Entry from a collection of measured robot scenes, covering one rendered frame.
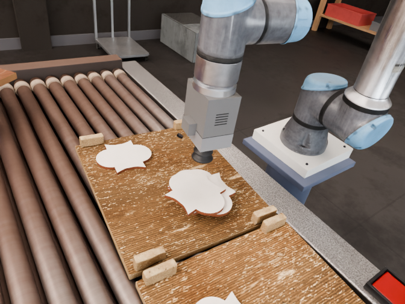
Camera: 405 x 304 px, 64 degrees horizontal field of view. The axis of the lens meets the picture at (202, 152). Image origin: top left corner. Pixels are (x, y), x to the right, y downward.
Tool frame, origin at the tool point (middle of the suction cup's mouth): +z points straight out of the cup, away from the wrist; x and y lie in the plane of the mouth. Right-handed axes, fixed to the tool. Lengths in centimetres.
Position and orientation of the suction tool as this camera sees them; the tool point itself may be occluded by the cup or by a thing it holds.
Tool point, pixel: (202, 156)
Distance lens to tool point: 64.1
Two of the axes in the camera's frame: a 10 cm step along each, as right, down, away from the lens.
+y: 4.3, 5.8, -6.9
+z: -1.3, 8.0, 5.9
